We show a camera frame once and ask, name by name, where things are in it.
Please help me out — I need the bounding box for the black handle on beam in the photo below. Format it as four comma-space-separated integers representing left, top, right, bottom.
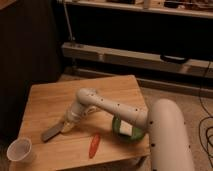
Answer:
160, 55, 189, 64

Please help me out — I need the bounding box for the white sponge block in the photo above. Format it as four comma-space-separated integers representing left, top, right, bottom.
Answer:
119, 121, 132, 136

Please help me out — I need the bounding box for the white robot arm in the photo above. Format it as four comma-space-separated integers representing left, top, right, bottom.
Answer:
64, 88, 195, 171

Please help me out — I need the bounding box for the small white bottle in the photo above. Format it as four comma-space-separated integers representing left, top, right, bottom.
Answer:
82, 106, 100, 117

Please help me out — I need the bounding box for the black cable on floor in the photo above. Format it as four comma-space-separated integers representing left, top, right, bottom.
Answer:
198, 61, 213, 158

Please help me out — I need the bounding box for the wooden table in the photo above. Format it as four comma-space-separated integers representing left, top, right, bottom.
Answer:
9, 75, 149, 171

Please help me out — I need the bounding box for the metal stand pole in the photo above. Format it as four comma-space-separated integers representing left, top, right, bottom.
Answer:
62, 0, 83, 48

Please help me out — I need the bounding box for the red chili pepper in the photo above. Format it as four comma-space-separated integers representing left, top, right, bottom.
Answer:
89, 134, 100, 158

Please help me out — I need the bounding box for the green bowl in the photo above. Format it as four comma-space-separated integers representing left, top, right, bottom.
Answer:
112, 117, 145, 142

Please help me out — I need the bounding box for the long wooden shelf beam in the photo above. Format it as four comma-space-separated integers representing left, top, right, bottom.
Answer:
61, 42, 208, 76

